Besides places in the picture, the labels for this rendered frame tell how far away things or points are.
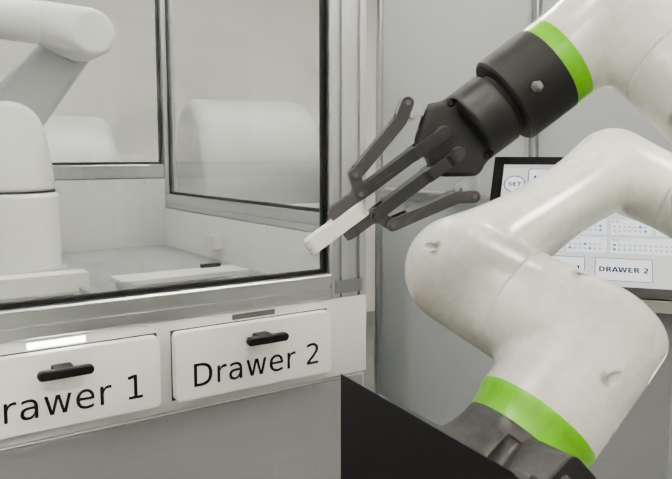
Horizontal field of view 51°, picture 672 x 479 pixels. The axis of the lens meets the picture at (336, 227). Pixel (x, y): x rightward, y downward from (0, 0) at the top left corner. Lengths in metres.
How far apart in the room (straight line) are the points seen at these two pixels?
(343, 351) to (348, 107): 0.44
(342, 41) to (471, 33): 1.65
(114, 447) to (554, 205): 0.73
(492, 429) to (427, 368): 2.50
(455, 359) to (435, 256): 2.25
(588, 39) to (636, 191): 0.42
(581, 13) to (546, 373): 0.34
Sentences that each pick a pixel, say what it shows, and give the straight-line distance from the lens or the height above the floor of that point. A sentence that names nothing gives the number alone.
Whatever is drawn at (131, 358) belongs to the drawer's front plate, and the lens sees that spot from 1.12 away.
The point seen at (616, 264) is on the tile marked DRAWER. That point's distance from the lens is 1.33.
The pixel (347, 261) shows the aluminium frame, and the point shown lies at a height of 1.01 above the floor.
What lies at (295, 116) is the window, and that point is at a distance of 1.24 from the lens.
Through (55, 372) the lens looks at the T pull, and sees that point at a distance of 1.05.
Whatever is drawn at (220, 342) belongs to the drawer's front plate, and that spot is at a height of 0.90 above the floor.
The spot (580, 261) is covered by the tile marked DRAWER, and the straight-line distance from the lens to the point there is 1.33.
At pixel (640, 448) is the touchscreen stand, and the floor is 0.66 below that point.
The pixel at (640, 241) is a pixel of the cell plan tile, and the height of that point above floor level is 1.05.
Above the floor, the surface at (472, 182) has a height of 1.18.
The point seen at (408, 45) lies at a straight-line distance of 3.23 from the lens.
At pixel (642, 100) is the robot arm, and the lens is 0.72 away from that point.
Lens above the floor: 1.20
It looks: 6 degrees down
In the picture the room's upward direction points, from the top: straight up
